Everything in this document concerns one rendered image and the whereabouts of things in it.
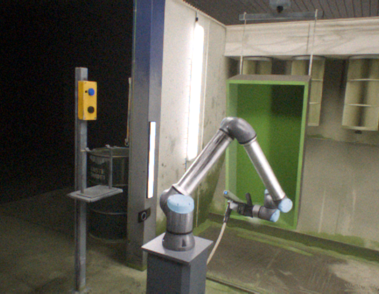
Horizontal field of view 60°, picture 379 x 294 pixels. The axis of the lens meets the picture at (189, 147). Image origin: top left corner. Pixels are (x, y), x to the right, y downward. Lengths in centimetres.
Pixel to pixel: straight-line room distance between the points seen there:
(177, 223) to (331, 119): 262
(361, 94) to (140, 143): 218
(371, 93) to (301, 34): 89
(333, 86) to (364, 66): 51
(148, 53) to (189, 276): 165
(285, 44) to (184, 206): 238
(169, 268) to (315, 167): 245
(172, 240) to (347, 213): 227
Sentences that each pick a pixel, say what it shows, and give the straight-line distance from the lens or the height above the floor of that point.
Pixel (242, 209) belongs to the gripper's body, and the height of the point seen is 72.
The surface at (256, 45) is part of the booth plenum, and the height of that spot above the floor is 209.
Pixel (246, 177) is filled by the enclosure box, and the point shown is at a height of 77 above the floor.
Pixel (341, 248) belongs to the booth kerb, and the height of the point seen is 10.
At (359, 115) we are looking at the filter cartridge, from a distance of 365.
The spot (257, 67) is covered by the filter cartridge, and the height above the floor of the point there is 186.
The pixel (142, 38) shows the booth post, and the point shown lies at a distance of 272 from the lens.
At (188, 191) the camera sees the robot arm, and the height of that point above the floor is 92.
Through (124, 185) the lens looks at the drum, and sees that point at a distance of 335.
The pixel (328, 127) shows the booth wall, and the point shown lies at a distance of 405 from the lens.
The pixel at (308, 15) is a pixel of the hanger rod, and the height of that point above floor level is 216.
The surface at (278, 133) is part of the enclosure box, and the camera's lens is 297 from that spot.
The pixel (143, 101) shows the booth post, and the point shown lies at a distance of 266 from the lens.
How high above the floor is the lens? 147
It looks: 8 degrees down
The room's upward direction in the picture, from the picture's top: 3 degrees clockwise
